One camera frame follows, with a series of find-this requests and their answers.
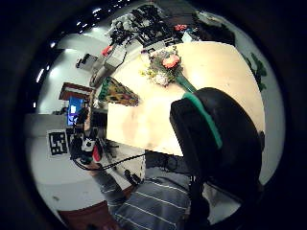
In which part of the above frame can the pink and white flower bouquet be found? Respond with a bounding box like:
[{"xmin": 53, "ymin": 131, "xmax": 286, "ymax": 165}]
[{"xmin": 139, "ymin": 47, "xmax": 198, "ymax": 94}]

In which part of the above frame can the green leafy plant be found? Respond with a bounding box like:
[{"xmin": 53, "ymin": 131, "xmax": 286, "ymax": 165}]
[{"xmin": 245, "ymin": 52, "xmax": 269, "ymax": 93}]

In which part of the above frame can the the person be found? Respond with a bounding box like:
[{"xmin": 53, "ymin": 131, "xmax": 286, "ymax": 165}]
[{"xmin": 108, "ymin": 166, "xmax": 201, "ymax": 230}]

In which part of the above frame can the colourful patterned paper cone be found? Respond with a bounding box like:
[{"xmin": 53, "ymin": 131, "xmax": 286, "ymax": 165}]
[{"xmin": 97, "ymin": 76, "xmax": 140, "ymax": 107}]

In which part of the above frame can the black equipment clutter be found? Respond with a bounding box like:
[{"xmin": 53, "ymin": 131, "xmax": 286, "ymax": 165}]
[{"xmin": 109, "ymin": 4, "xmax": 177, "ymax": 46}]

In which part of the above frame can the grey white machine box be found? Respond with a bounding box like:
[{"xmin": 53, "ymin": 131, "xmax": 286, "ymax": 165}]
[{"xmin": 90, "ymin": 43, "xmax": 129, "ymax": 88}]

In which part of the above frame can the red object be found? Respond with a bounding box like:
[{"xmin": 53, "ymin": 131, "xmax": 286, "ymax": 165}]
[{"xmin": 101, "ymin": 45, "xmax": 113, "ymax": 58}]

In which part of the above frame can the blue lit monitor screen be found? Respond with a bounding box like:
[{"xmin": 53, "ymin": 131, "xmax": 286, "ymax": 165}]
[{"xmin": 66, "ymin": 97, "xmax": 84, "ymax": 127}]

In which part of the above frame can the brown framed board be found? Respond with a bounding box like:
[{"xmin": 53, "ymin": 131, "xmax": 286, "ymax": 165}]
[{"xmin": 59, "ymin": 81, "xmax": 94, "ymax": 102}]

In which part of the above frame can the white cube with black markers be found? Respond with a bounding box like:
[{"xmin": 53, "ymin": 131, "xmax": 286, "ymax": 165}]
[{"xmin": 47, "ymin": 129, "xmax": 69, "ymax": 157}]

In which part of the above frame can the black cable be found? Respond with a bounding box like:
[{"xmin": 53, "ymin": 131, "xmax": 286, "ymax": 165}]
[{"xmin": 74, "ymin": 152, "xmax": 149, "ymax": 172}]

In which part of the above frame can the white wall device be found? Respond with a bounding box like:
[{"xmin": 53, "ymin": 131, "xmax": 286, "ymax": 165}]
[{"xmin": 75, "ymin": 53, "xmax": 99, "ymax": 72}]

